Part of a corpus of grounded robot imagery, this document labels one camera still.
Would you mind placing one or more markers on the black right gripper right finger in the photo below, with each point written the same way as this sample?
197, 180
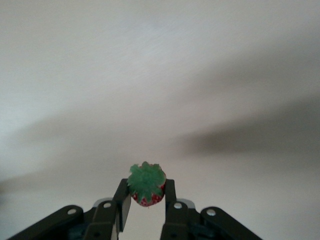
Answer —
177, 220

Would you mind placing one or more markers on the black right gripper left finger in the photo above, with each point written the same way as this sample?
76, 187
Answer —
105, 220

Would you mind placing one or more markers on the red strawberry green leaves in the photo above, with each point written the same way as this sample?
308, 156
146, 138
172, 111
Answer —
146, 180

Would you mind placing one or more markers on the table cover cloth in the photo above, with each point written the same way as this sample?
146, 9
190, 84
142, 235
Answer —
160, 75

